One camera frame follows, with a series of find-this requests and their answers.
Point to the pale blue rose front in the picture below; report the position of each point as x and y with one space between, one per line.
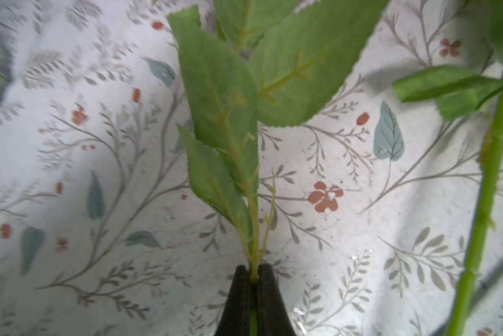
459 92

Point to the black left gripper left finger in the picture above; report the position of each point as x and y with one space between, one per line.
235 320

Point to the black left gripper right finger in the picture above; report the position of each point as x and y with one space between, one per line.
272 316

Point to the orange rose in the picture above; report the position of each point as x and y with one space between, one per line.
269 63

